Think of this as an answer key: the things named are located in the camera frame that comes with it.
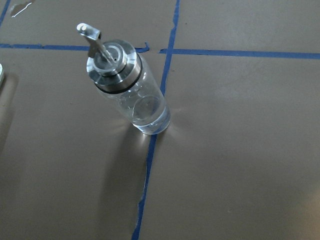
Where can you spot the clear glass sauce bottle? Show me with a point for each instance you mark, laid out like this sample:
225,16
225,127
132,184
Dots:
125,79

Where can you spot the silver digital kitchen scale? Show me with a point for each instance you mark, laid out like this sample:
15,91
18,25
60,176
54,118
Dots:
1,75

